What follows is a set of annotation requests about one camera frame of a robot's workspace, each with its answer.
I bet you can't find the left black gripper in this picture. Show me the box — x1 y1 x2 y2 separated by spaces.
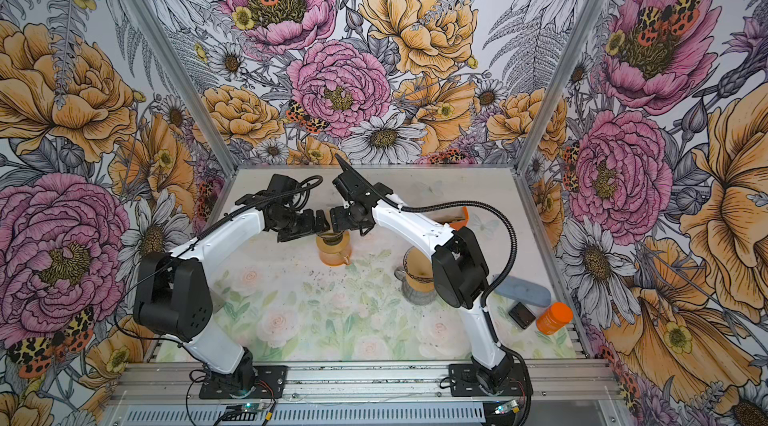
270 208 329 242

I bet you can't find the orange glass carafe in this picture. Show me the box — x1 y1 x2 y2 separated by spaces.
318 246 352 267

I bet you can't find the clear grey glass dripper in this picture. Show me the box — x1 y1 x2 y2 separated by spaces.
403 247 434 292

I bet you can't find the wooden ring holder front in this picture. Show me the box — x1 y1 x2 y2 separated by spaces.
405 275 435 294

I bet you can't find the wooden ring holder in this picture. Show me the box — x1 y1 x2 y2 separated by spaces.
316 232 350 250
405 275 435 294

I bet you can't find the orange coffee filter pack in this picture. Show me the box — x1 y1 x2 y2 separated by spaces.
449 207 470 230

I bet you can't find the clear grey glass carafe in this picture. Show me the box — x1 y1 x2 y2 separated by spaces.
394 267 437 306

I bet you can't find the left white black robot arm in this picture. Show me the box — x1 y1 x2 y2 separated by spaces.
133 174 329 398

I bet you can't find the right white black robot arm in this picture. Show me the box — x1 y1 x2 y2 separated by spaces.
330 161 523 395

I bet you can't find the blue grey oval sponge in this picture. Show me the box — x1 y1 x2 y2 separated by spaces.
494 276 552 308

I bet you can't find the small black box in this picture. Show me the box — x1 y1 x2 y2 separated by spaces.
508 302 536 330

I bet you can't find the orange lid bottle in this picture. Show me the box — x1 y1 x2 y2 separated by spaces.
536 302 574 336

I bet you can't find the green circuit board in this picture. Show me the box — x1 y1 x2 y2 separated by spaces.
494 399 520 415

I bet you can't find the left black corrugated cable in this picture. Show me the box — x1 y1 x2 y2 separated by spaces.
113 175 325 343

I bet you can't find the black corrugated cable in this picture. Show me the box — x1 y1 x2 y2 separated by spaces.
334 153 534 426
113 175 325 343

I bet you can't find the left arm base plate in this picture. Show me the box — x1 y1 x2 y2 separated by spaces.
198 365 288 400

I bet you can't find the right black corrugated cable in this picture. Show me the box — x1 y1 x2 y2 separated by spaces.
334 153 534 426

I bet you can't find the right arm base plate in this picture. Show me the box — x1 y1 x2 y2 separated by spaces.
447 363 533 397

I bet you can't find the aluminium rail frame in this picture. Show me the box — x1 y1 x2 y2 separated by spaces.
102 359 633 425

